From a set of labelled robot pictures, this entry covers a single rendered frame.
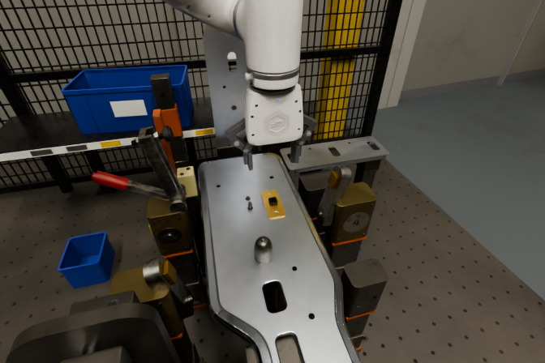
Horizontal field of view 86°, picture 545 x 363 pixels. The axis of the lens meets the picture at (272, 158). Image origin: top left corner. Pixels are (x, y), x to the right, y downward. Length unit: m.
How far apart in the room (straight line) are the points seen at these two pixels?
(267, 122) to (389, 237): 0.67
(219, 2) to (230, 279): 0.44
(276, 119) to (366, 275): 0.31
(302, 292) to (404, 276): 0.49
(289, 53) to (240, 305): 0.39
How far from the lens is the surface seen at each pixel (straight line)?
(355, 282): 0.56
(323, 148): 0.83
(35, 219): 1.31
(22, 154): 1.01
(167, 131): 0.50
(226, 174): 0.74
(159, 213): 0.60
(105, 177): 0.57
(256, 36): 0.44
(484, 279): 1.07
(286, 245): 0.58
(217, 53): 0.74
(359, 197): 0.63
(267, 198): 0.66
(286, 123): 0.51
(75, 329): 0.34
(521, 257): 2.30
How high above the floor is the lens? 1.46
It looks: 36 degrees down
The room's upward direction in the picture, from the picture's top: straight up
